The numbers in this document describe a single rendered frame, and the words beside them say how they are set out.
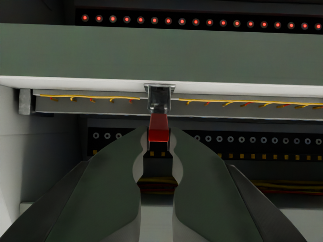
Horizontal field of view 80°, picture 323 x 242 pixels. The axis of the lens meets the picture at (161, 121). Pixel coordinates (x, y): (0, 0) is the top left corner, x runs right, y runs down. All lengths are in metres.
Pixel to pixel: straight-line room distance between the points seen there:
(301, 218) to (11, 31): 0.35
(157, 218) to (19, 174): 0.17
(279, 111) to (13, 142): 0.30
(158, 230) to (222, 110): 0.16
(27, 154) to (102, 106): 0.12
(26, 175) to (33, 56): 0.15
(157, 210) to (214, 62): 0.17
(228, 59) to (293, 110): 0.12
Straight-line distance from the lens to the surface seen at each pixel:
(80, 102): 0.23
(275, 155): 0.42
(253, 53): 0.19
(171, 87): 0.17
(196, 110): 0.22
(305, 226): 0.31
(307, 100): 0.27
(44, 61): 0.19
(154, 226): 0.26
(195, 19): 0.33
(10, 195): 0.28
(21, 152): 0.28
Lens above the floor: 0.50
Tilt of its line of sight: 20 degrees up
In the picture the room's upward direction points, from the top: 178 degrees counter-clockwise
